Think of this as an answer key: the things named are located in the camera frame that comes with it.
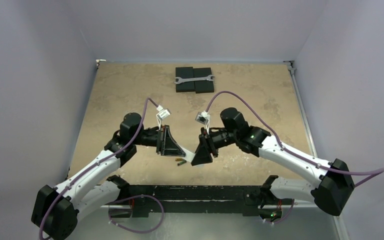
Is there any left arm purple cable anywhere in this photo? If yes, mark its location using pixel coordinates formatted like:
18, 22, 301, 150
38, 97, 161, 240

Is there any right black foam block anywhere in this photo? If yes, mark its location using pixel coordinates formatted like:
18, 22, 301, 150
193, 67, 215, 94

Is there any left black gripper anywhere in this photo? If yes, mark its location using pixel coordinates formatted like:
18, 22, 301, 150
132, 124, 185, 156

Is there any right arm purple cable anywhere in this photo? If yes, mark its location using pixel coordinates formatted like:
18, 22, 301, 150
205, 91, 384, 176

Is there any black foam block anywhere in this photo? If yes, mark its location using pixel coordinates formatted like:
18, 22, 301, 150
175, 66, 196, 93
193, 67, 215, 94

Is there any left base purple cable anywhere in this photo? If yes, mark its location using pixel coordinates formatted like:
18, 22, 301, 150
107, 194, 165, 234

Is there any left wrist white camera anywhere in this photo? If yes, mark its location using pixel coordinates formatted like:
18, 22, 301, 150
155, 105, 171, 129

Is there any left black foam block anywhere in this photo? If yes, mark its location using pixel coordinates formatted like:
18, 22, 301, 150
175, 66, 196, 93

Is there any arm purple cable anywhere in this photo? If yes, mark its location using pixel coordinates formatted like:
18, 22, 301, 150
38, 97, 161, 240
205, 91, 384, 176

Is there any white remote control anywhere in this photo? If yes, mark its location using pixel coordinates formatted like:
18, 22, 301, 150
182, 148, 195, 163

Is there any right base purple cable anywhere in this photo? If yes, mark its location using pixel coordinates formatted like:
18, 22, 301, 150
262, 198, 294, 226

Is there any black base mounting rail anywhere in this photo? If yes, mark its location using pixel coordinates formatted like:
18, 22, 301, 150
108, 184, 294, 219

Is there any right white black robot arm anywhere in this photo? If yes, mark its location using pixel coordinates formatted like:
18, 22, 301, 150
191, 107, 355, 216

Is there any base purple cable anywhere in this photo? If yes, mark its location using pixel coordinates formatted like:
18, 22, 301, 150
262, 198, 294, 226
107, 194, 165, 234

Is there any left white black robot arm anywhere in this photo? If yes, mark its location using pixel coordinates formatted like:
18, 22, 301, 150
31, 109, 194, 240

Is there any silver open-end wrench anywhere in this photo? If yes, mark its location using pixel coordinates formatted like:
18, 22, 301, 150
174, 74, 215, 85

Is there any right aluminium frame rail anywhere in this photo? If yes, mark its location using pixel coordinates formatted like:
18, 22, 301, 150
283, 60, 350, 240

